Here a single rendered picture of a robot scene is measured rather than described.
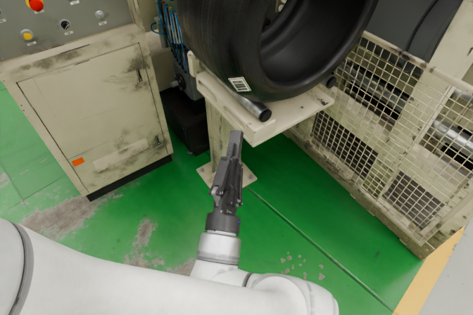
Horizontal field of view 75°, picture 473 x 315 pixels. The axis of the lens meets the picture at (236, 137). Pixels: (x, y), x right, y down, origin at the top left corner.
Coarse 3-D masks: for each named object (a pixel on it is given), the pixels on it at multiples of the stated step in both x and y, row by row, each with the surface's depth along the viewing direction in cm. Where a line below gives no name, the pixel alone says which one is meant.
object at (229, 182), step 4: (232, 156) 71; (236, 156) 70; (232, 160) 70; (232, 164) 70; (232, 168) 70; (232, 172) 69; (228, 176) 69; (232, 176) 69; (228, 180) 69; (232, 180) 69; (228, 184) 68; (224, 188) 69; (228, 188) 68; (232, 188) 68; (232, 192) 68; (228, 196) 67; (228, 200) 67; (232, 200) 67; (228, 204) 67
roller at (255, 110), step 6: (204, 66) 108; (210, 72) 106; (216, 78) 104; (222, 84) 102; (228, 90) 101; (234, 96) 99; (240, 96) 96; (240, 102) 97; (246, 102) 94; (252, 102) 93; (258, 102) 93; (252, 108) 93; (258, 108) 91; (264, 108) 91; (258, 114) 91; (264, 114) 90; (270, 114) 92; (264, 120) 92
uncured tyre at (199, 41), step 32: (192, 0) 70; (224, 0) 62; (256, 0) 62; (288, 0) 107; (320, 0) 105; (352, 0) 96; (192, 32) 76; (224, 32) 66; (256, 32) 67; (288, 32) 111; (320, 32) 105; (352, 32) 91; (224, 64) 72; (256, 64) 73; (288, 64) 107; (320, 64) 102; (256, 96) 84; (288, 96) 91
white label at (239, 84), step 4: (232, 80) 76; (236, 80) 76; (240, 80) 76; (244, 80) 76; (232, 84) 78; (236, 84) 78; (240, 84) 78; (244, 84) 77; (236, 88) 79; (240, 88) 79; (244, 88) 79; (248, 88) 78
